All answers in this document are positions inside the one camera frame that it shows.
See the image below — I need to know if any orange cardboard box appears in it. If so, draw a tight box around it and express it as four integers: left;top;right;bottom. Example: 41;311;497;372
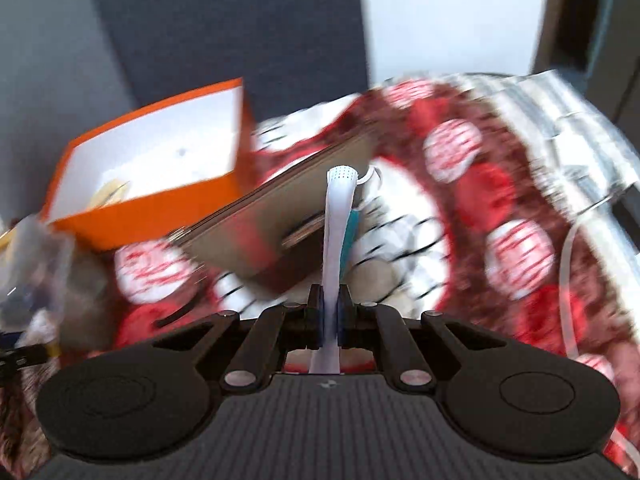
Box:
41;79;258;250

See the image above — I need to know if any red patterned plush blanket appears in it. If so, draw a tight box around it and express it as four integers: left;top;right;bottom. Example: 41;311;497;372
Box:
1;79;639;479

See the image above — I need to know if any grey red handbag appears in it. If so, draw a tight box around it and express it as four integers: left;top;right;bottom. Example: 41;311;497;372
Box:
169;128;374;295

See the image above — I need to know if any clear plastic storage box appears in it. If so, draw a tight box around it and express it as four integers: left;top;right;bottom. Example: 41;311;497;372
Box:
1;214;75;350

